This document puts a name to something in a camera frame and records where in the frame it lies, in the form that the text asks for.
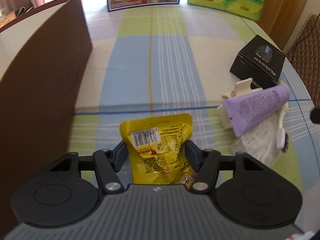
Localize brown cardboard storage box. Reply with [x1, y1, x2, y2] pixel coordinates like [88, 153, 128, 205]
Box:
[1, 0, 93, 235]

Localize white handled brush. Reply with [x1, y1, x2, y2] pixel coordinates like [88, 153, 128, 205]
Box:
[276, 102, 289, 153]

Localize cream hair claw clip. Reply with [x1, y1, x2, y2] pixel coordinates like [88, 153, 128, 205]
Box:
[217, 78, 263, 130]

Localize quilted brown chair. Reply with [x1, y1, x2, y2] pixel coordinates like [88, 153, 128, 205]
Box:
[286, 14, 319, 107]

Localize purple cream tube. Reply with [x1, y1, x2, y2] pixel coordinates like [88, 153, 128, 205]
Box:
[222, 85, 290, 138]

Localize clear floss pick box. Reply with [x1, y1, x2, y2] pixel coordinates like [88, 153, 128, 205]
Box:
[231, 114, 284, 167]

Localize yellow snack packet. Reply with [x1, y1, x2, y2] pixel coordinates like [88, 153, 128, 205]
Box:
[119, 113, 197, 188]

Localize black shaver box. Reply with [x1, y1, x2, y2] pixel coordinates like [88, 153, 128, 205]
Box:
[229, 35, 285, 89]

